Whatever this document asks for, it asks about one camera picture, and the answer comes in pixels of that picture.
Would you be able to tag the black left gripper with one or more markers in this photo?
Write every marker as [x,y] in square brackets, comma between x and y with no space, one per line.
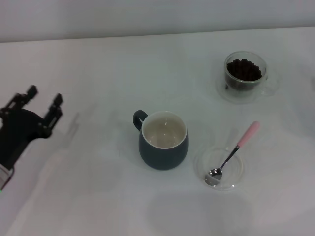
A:
[22,127]

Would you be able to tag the dark teal ceramic mug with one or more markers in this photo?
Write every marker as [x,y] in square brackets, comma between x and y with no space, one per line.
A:
[162,157]

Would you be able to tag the clear glass saucer dish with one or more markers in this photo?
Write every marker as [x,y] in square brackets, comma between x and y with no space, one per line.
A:
[235,169]

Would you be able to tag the coffee bean pile in glass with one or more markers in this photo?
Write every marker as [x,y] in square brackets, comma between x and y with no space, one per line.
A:
[244,70]

